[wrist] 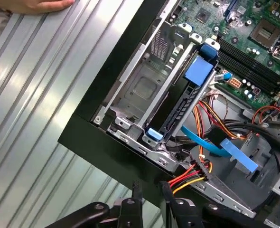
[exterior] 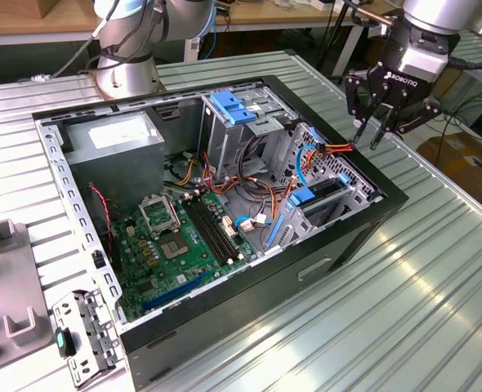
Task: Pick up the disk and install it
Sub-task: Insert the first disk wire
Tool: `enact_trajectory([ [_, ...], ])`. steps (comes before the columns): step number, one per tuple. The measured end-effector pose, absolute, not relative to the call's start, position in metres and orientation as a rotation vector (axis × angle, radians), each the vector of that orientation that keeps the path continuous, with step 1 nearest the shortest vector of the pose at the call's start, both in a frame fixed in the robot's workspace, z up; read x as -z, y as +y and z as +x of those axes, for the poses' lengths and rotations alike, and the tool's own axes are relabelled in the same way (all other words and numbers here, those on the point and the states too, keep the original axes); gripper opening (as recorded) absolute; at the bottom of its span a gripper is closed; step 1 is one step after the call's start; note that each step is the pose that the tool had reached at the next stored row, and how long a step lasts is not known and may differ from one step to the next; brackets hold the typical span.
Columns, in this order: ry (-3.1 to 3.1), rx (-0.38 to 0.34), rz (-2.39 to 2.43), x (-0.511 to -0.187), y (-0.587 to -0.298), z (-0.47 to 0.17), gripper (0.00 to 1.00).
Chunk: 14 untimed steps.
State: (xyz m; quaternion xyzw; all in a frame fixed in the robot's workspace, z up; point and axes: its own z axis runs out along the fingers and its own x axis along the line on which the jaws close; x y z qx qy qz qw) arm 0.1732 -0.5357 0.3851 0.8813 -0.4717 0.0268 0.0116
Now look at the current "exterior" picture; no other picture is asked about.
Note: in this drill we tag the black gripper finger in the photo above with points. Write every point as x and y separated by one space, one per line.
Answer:
353 98
420 114

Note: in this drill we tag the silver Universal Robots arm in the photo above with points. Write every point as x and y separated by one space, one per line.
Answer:
122 69

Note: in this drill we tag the metal disk bay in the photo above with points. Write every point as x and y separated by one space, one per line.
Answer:
298 228

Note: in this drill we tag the brown cardboard floor box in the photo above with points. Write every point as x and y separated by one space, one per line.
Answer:
457 163

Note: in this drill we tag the black tripod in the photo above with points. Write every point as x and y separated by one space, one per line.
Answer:
338 22

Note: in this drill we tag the blue drive bay latch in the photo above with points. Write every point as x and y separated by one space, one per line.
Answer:
230 108

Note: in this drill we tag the metal optical drive cage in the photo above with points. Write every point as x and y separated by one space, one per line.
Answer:
224 147

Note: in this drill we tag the black RAM slot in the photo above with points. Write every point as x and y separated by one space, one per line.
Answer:
208 232
218 226

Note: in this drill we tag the green motherboard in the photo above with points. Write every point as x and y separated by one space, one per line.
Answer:
200 261

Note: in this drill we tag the CPU socket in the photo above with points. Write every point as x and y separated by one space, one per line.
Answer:
173 247

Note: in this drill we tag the black open PC case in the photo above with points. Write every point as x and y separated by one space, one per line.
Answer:
245 310

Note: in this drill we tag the grey power supply unit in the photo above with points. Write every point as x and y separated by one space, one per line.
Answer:
114 171

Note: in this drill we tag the blue expansion slot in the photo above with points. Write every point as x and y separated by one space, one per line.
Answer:
175 292

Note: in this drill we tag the black case fan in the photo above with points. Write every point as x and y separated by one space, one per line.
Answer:
98 212

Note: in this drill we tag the cardboard box on desk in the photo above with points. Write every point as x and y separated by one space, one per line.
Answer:
47 8

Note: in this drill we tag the teal black latch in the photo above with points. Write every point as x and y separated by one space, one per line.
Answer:
63 341

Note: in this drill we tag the grey parts rack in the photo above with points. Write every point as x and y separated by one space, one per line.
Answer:
8 286

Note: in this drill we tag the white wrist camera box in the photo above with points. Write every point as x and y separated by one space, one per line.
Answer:
422 63

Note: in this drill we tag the wooden desk white frame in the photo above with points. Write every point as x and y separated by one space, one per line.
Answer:
265 16

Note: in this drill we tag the small black case switch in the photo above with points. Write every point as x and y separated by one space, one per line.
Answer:
98 259

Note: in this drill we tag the metal expansion bracket cover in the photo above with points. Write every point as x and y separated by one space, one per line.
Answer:
94 326

